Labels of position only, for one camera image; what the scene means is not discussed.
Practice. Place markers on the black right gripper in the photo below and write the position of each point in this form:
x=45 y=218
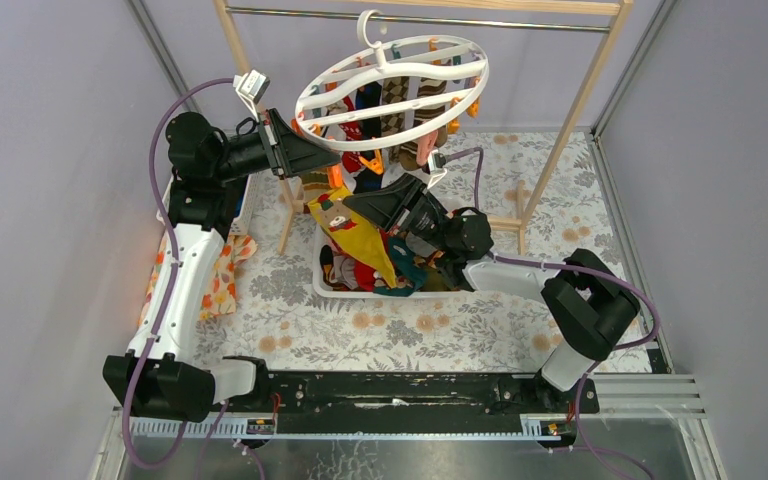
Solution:
x=395 y=206

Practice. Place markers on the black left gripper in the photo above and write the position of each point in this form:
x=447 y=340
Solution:
x=272 y=144

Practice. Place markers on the yellow mustard sock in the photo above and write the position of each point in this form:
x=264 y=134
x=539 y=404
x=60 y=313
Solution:
x=353 y=234

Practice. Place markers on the striped beige green sock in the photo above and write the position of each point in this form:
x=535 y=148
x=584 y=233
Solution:
x=313 y=185

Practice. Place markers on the white round sock hanger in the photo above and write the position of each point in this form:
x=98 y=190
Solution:
x=367 y=101

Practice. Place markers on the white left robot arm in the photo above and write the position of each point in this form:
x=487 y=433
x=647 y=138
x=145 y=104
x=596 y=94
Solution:
x=156 y=377

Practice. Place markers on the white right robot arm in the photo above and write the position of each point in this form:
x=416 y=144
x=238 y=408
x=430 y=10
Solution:
x=591 y=307

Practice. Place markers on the white perforated basket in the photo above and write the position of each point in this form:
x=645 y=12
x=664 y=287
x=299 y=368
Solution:
x=245 y=206

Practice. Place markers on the floral patterned table mat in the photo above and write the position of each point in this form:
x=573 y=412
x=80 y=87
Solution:
x=282 y=319

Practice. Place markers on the metal hanging rod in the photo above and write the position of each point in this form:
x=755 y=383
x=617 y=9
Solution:
x=403 y=19

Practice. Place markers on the orange floral cloth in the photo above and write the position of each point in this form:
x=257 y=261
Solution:
x=220 y=295

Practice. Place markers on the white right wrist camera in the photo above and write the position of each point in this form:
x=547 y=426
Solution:
x=435 y=168

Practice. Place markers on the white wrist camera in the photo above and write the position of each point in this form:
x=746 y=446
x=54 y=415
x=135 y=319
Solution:
x=435 y=168
x=250 y=87

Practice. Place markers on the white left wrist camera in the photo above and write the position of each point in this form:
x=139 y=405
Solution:
x=250 y=87

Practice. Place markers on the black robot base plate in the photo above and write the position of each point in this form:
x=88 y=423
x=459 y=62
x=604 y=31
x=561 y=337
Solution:
x=290 y=391

